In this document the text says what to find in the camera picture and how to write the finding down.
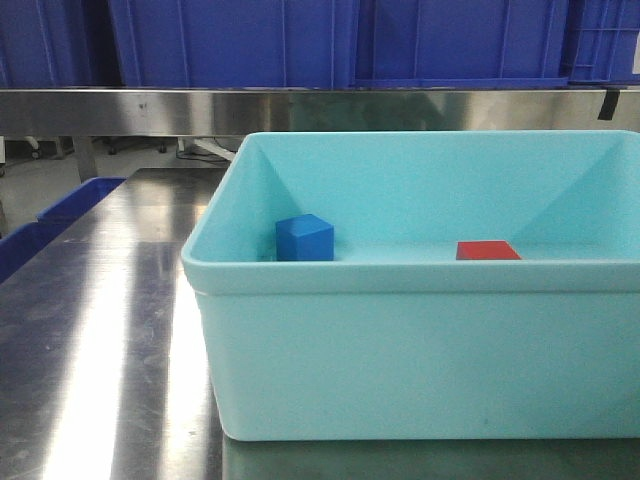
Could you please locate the blue cube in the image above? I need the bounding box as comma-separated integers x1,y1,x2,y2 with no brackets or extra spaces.
275,214,335,261

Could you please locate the light teal plastic tub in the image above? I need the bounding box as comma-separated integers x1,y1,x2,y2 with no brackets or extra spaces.
182,131,639,441

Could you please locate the black tape strip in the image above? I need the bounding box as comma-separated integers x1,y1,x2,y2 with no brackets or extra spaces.
597,88,620,121

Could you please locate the stainless steel shelf rail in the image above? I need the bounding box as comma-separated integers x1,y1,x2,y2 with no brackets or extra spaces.
1,87,639,137

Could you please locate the blue crate upper right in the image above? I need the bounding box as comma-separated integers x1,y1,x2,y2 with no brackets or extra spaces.
561,0,639,86

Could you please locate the blue bin beside table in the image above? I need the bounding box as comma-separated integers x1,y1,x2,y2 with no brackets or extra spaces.
1,177,126,282

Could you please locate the blue crate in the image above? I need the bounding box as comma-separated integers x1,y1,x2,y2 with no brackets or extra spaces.
109,1,568,90
561,0,639,86
1,0,121,88

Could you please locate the blue crate upper middle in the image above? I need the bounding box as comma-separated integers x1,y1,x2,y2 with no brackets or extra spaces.
109,1,568,90

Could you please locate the blue crate upper left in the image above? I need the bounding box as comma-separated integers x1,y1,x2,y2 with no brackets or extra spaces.
1,0,121,88

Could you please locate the red cube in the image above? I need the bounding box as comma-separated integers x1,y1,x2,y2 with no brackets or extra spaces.
456,240,521,261

